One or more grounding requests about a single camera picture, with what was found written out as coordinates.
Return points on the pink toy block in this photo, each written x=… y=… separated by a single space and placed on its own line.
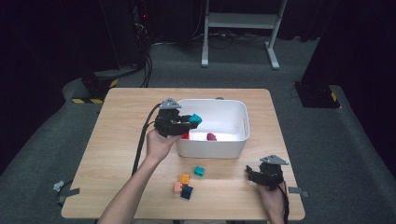
x=177 y=186

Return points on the black stand base striped tape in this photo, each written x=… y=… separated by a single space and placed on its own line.
x=96 y=87

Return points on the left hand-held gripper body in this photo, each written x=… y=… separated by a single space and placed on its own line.
x=166 y=123

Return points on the dark blue toy block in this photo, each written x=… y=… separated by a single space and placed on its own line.
x=186 y=192

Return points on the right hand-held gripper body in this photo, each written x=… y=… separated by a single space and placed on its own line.
x=271 y=175

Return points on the grey tape strip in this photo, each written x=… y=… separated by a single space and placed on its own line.
x=298 y=191
x=70 y=193

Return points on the maroon toy block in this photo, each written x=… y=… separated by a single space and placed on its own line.
x=211 y=137

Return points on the white plastic bin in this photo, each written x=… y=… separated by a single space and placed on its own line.
x=224 y=124

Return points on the red toy block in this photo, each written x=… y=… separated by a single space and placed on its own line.
x=185 y=136

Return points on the teal toy block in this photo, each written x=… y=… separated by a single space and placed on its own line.
x=195 y=118
x=199 y=171

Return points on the person's left hand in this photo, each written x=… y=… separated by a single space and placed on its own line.
x=158 y=146

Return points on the white metal stand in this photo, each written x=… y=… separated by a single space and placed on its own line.
x=243 y=21

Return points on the person's right hand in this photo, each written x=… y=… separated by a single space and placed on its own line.
x=270 y=201

